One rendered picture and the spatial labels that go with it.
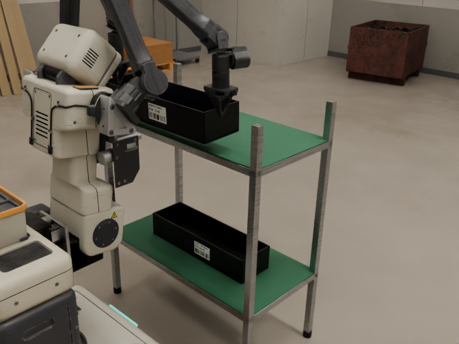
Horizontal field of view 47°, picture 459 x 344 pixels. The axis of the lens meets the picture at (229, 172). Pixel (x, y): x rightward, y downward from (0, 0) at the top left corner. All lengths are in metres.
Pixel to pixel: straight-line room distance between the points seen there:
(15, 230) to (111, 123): 0.42
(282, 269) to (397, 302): 0.76
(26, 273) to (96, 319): 0.70
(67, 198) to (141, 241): 0.76
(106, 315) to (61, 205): 0.54
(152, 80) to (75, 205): 0.50
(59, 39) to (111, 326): 1.07
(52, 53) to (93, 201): 0.47
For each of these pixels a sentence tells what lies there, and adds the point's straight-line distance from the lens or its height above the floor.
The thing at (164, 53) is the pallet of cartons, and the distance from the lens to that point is 7.28.
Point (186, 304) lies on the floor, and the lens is 2.67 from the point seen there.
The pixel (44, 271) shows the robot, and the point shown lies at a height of 0.79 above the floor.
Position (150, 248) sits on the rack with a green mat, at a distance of 2.44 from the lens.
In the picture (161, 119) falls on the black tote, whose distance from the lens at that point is 1.89.
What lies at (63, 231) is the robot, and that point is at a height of 0.77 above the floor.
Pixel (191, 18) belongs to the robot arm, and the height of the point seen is 1.41.
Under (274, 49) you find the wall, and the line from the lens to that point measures 7.83.
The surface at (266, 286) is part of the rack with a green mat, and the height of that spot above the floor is 0.35.
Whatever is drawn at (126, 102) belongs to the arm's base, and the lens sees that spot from 1.51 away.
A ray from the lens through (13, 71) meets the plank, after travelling 6.49.
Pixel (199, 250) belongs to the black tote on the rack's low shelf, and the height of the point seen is 0.40.
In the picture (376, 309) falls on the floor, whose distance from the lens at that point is 2.77.
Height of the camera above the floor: 1.63
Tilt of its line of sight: 23 degrees down
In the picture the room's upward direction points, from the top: 2 degrees clockwise
